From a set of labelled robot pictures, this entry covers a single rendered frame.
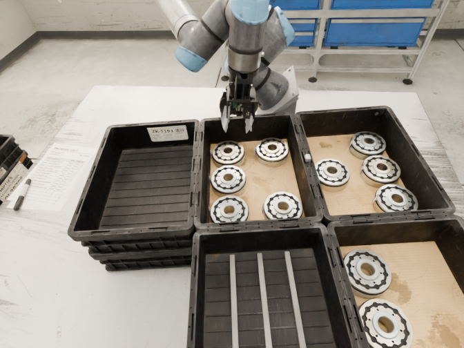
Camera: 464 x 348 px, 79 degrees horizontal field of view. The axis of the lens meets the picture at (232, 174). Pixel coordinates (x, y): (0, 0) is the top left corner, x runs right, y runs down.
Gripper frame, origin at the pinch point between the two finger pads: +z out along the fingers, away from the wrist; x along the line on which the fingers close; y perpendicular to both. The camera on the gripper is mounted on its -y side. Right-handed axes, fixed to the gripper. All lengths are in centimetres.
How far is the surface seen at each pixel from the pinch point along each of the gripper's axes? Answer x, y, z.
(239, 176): 1.5, 10.2, 10.0
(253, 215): 4.8, 21.8, 12.9
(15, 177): -108, -34, 67
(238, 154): 1.5, 1.0, 10.0
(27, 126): -168, -134, 117
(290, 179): 16.8, 9.8, 11.2
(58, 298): -49, 37, 33
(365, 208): 35.1, 21.7, 8.9
